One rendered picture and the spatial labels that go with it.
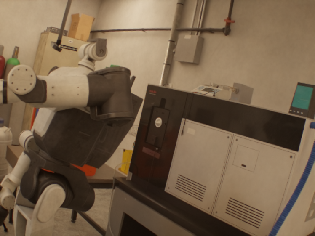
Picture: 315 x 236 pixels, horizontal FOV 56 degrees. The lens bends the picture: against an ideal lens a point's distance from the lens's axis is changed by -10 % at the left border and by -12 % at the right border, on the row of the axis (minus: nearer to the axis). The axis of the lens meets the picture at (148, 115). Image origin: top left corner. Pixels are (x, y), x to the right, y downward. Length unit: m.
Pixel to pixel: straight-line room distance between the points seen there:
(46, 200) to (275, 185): 1.04
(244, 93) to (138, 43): 2.59
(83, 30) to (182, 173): 3.64
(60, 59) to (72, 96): 4.14
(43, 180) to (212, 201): 1.01
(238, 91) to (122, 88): 1.25
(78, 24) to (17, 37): 1.00
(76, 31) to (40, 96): 4.31
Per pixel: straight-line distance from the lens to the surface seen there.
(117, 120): 0.90
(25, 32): 5.21
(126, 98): 0.91
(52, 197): 1.09
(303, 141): 1.56
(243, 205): 1.69
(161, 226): 2.00
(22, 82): 0.84
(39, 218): 1.10
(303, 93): 1.63
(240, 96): 2.07
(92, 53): 1.10
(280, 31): 3.07
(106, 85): 0.90
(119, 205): 2.32
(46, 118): 1.06
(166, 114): 2.11
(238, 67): 3.21
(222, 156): 1.76
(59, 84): 0.87
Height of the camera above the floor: 1.39
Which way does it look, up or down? 4 degrees down
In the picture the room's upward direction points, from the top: 13 degrees clockwise
